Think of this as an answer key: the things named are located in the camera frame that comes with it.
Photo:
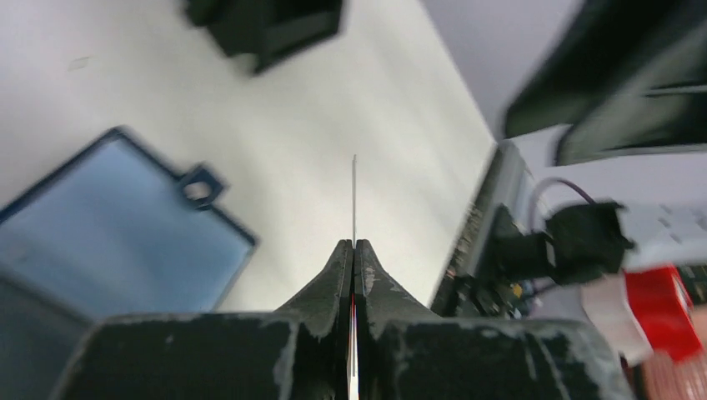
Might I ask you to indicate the black card tray stand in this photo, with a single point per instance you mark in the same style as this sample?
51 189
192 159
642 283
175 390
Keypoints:
270 30

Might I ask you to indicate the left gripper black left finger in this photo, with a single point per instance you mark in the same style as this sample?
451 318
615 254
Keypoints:
298 351

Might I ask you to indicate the blue leather card holder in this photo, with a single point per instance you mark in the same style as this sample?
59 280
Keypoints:
113 230

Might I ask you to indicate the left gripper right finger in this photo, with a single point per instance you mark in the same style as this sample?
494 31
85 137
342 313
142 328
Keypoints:
406 351

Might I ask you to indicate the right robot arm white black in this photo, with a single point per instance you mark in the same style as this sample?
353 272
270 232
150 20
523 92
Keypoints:
627 78

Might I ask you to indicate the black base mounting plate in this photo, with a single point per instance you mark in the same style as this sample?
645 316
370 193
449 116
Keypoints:
505 181

